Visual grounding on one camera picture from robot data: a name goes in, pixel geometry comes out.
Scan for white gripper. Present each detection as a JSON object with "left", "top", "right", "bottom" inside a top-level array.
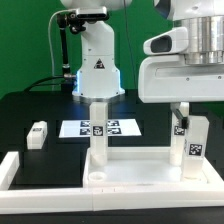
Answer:
[{"left": 138, "top": 55, "right": 224, "bottom": 129}]

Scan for white desk top panel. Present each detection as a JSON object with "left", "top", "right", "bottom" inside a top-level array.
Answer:
[{"left": 82, "top": 146, "right": 209, "bottom": 188}]

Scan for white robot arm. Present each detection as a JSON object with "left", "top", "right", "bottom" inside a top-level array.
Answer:
[{"left": 60, "top": 0, "right": 224, "bottom": 103}]

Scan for fiducial marker sheet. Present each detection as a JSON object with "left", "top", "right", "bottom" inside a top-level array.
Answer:
[{"left": 59, "top": 119, "right": 141, "bottom": 138}]

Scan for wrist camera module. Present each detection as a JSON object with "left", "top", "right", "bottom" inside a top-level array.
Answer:
[{"left": 143, "top": 27, "right": 189, "bottom": 55}]

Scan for white L-shaped fixture frame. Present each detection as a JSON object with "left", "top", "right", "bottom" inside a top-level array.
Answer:
[{"left": 0, "top": 152, "right": 224, "bottom": 214}]

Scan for silver camera on stand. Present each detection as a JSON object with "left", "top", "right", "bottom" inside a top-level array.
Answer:
[{"left": 76, "top": 7, "right": 108, "bottom": 20}]

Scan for black cables on table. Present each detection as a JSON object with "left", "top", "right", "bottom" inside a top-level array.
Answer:
[{"left": 23, "top": 76, "right": 66, "bottom": 93}]

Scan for white camera cable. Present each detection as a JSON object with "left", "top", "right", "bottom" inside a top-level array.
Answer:
[{"left": 48, "top": 9, "right": 73, "bottom": 78}]

